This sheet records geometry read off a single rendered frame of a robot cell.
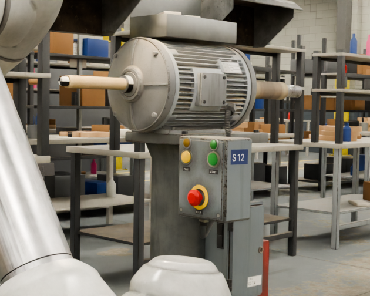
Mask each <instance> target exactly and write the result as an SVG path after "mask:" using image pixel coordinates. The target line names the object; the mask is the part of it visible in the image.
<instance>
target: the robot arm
mask: <svg viewBox="0 0 370 296"><path fill-rule="evenodd" d="M62 2H63V0H0V283H1V286H0V296H116V294H115V293H114V292H113V291H112V290H111V289H110V288H109V286H108V285H107V284H106V283H105V282H104V281H103V279H102V278H101V277H100V275H99V273H98V271H97V270H96V269H94V268H93V267H91V266H89V265H87V264H85V263H83V262H81V261H79V260H77V259H73V257H72V253H71V251H70V248H69V246H68V243H67V241H66V238H65V235H64V233H63V230H62V228H61V225H60V222H59V220H58V217H57V215H56V212H55V209H54V207H53V204H52V201H51V198H50V196H49V193H48V191H47V188H46V186H45V183H44V180H43V178H42V176H53V175H55V168H54V163H39V164H37V162H36V160H35V156H34V155H33V152H32V149H31V146H30V144H29V141H28V138H27V136H26V133H25V131H24V128H23V125H22V123H21V120H20V118H19V115H18V112H17V110H16V107H15V104H14V102H13V99H12V96H11V94H10V91H9V89H8V86H7V84H6V81H5V78H4V76H5V75H6V74H7V73H8V72H9V71H10V70H11V69H13V68H14V67H15V66H16V65H18V64H19V63H20V62H22V61H23V60H24V59H25V58H26V57H27V56H28V54H29V53H30V52H31V51H32V50H33V49H34V48H35V47H36V46H38V45H39V43H40V42H41V41H42V39H43V38H44V37H45V35H46V34H47V33H48V31H49V30H50V28H51V26H52V25H53V23H54V21H55V20H56V18H57V16H58V13H59V11H60V8H61V6H62ZM122 296H231V293H230V290H229V288H228V285H227V282H226V280H225V278H224V276H223V274H222V273H221V272H219V270H218V269H217V268H216V266H215V265H214V264H213V263H212V262H211V261H209V260H205V259H202V258H196V257H187V256H180V255H162V256H158V257H155V258H153V259H152V260H150V261H149V262H148V263H145V264H144V265H142V267H141V268H140V269H139V270H138V271H137V273H136V274H135V275H134V276H133V278H132V279H131V281H130V288H129V292H126V293H124V294H123V295H122Z"/></svg>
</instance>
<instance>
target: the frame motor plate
mask: <svg viewBox="0 0 370 296"><path fill-rule="evenodd" d="M181 136H223V137H225V136H226V133H188V131H182V134H160V133H140V132H132V131H126V133H125V141H127V142H140V143H155V144H172V145H179V138H180V137H181ZM231 137H243V138H251V140H252V143H267V142H268V133H263V132H259V130H254V131H253V132H239V131H232V133H231Z"/></svg>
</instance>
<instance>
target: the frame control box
mask: <svg viewBox="0 0 370 296"><path fill-rule="evenodd" d="M185 137H189V138H191V147H190V148H189V149H186V148H185V147H184V146H183V139H184V138H185ZM214 138H215V139H217V140H218V144H219V146H218V149H217V150H216V151H213V150H211V149H210V146H209V142H210V140H211V139H214ZM184 151H188V152H189V153H190V161H189V162H188V163H184V162H183V161H182V159H181V155H182V153H183V152H184ZM211 153H215V154H216V155H217V158H218V161H217V164H216V165H215V166H212V165H210V164H209V162H208V156H209V155H210V154H211ZM251 154H252V140H251V138H243V137H223V136H181V137H180V138H179V204H178V214H179V215H180V216H184V217H191V218H197V219H199V222H200V238H201V239H204V238H206V237H207V235H208V234H209V232H210V230H211V227H212V225H213V223H214V222H219V223H230V222H235V221H243V220H249V219H250V204H251ZM190 190H198V191H199V192H200V194H201V195H202V197H203V198H202V201H201V202H200V204H199V205H198V206H191V205H190V204H189V202H188V199H187V195H188V193H189V191H190Z"/></svg>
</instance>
